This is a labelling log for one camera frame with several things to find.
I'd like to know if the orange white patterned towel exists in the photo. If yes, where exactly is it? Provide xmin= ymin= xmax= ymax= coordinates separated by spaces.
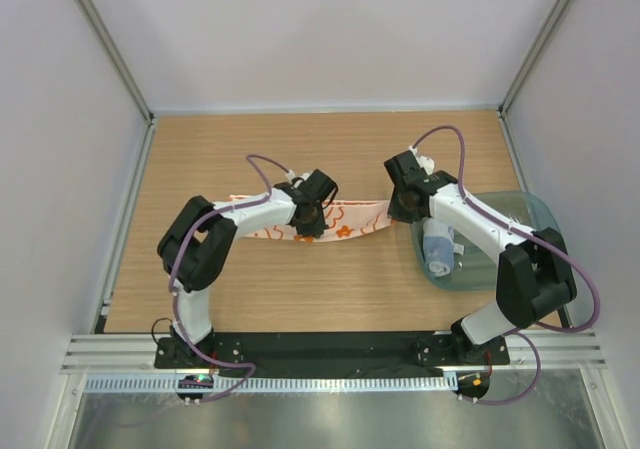
xmin=246 ymin=198 xmax=393 ymax=243

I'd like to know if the blue bear towel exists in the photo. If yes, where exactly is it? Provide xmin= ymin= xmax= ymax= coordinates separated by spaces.
xmin=422 ymin=218 xmax=454 ymax=278

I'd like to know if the clear teal plastic container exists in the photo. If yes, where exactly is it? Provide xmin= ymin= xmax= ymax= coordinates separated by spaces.
xmin=409 ymin=189 xmax=566 ymax=294

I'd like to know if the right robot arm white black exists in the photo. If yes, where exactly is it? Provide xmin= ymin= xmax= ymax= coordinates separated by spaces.
xmin=384 ymin=149 xmax=577 ymax=365

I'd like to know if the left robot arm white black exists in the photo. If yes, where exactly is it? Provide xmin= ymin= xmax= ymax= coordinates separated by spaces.
xmin=157 ymin=169 xmax=338 ymax=369

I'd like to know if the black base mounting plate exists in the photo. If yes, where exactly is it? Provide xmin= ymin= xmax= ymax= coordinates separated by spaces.
xmin=153 ymin=329 xmax=511 ymax=379

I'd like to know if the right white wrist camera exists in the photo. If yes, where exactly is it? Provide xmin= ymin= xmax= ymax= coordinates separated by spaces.
xmin=416 ymin=155 xmax=435 ymax=174

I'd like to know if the aluminium frame rail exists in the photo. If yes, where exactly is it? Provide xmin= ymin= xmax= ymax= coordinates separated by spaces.
xmin=62 ymin=330 xmax=607 ymax=372

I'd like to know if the white slotted cable duct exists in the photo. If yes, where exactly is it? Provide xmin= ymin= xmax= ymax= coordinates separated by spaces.
xmin=84 ymin=372 xmax=458 ymax=395

